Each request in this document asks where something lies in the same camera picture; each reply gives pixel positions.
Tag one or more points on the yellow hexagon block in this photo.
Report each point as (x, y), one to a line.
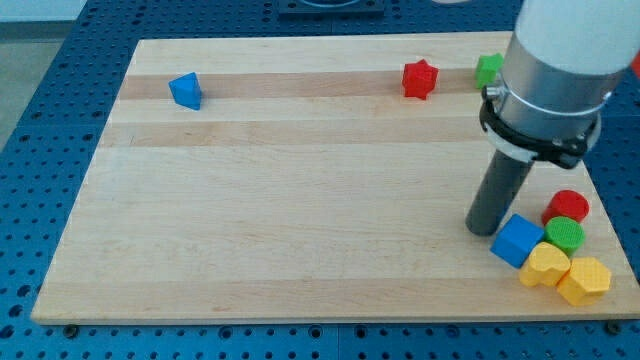
(586, 281)

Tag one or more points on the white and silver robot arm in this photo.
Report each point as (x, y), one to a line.
(563, 61)

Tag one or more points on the green cylinder block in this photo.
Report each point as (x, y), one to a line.
(565, 233)

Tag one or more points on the green star block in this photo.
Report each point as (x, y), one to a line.
(487, 68)

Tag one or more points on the red star block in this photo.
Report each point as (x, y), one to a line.
(419, 79)

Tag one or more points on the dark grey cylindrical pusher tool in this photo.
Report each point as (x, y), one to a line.
(499, 187)

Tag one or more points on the yellow heart block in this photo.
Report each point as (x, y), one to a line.
(545, 265)

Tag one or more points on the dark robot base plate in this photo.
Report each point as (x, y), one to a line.
(329, 7)

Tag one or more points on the red object at right edge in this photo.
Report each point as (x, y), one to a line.
(635, 65)

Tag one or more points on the red cylinder block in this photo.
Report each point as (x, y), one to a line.
(566, 203)

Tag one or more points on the wooden board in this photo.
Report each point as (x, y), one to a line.
(306, 189)

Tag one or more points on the blue triangle block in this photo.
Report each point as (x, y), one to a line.
(186, 91)

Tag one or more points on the blue cube block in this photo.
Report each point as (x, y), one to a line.
(516, 239)

